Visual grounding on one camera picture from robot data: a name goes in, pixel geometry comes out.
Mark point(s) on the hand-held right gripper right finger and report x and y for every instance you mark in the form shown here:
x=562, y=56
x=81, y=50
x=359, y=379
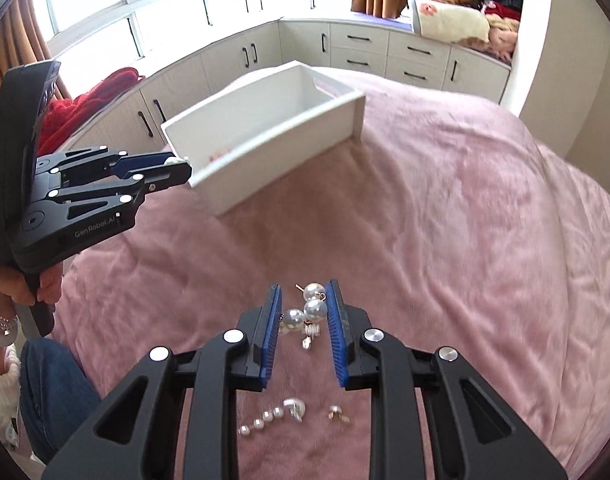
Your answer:
x=337, y=340

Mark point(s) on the red knitted blanket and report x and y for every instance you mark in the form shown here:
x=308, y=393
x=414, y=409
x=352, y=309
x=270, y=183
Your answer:
x=95, y=95

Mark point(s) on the red clothes pile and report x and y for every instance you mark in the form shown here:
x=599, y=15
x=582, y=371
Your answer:
x=502, y=7

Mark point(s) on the cream floral pillow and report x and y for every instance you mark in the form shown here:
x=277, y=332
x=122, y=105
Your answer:
x=450, y=20

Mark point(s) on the person's left forearm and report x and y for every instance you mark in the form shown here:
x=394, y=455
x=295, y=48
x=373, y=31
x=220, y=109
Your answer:
x=0, y=380

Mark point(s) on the small silver earring stud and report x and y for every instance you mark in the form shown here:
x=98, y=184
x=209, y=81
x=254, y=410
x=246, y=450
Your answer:
x=339, y=414

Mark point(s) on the pearl cluster earring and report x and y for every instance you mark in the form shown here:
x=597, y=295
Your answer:
x=291, y=318

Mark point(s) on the person's blue jeans leg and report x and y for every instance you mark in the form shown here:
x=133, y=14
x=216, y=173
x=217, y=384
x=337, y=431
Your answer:
x=55, y=400

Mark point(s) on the person's left hand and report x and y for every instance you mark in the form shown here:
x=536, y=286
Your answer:
x=5, y=290

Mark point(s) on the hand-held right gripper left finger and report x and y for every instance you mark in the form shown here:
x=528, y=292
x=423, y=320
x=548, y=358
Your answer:
x=267, y=340

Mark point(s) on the double pearl drop earring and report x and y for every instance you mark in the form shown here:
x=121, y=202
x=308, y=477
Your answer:
x=315, y=308

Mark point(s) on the white curved cabinet row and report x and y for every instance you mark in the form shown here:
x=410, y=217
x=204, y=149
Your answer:
x=365, y=47

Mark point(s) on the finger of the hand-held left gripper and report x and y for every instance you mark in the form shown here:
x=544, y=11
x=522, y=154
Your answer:
x=170, y=176
x=140, y=161

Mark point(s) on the white plastic storage box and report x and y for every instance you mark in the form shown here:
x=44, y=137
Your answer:
x=265, y=120

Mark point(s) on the pink fleece blanket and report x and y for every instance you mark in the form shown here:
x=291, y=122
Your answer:
x=435, y=210

